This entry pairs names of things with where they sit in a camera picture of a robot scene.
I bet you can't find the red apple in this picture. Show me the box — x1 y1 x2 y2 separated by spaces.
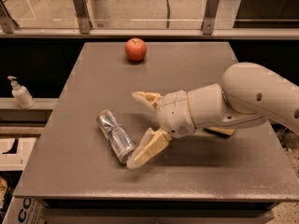
125 38 147 63

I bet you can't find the metal railing bracket right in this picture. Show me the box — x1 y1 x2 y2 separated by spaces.
202 0 220 35

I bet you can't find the white pillar base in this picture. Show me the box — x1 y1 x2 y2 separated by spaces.
90 0 111 28

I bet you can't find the silver redbull can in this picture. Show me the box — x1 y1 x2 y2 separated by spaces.
96 109 136 164

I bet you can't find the white pump dispenser bottle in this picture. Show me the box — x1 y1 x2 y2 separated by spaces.
7 76 35 108

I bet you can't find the metal railing bracket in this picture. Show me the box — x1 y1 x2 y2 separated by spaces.
72 0 93 35
0 0 19 34
202 0 220 35

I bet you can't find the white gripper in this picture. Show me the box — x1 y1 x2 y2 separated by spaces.
127 91 196 169

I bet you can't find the yellow sponge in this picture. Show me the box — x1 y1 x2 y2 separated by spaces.
205 127 235 136

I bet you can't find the white cardboard box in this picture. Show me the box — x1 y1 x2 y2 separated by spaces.
0 137 37 171

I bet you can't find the metal railing bracket far left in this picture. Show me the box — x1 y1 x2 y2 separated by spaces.
0 0 19 34

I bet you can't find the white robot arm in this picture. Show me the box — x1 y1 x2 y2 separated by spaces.
127 63 299 169

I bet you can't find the white printed box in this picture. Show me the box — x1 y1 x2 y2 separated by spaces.
2 197 47 224

